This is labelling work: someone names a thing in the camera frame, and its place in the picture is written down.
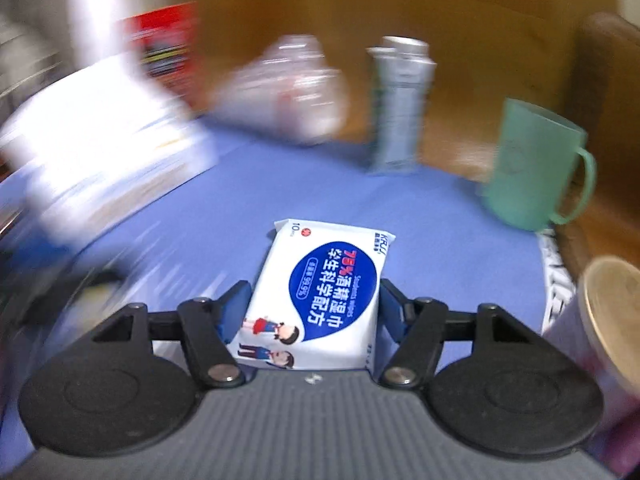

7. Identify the brown chair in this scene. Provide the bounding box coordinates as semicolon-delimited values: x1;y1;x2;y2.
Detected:
554;11;640;282

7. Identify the red box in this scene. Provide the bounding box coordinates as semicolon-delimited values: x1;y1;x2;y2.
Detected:
119;2;202;107

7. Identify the blue printed tablecloth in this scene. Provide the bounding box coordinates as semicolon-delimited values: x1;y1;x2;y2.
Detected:
0;114;582;463

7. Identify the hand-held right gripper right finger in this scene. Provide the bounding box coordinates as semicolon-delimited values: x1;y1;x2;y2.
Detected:
378;277;545;390

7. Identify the white cardboard box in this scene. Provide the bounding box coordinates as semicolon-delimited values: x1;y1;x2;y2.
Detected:
0;52;222;243

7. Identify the plastic bag of cups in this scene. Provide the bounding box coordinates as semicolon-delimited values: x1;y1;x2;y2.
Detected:
209;34;352;147

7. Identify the grey drink carton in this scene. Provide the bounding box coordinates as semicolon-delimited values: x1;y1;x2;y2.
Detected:
366;35;438;177

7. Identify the green plastic mug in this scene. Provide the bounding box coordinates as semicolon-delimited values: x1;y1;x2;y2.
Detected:
481;97;599;232

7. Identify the paper cup with lid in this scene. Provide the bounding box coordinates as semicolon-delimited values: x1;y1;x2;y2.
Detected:
542;255;640;432

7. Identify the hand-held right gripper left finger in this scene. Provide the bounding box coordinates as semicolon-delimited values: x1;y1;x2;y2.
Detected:
89;280;254;389

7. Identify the white wet wipes pack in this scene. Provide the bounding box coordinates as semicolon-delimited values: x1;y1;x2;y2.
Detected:
225;217;399;372

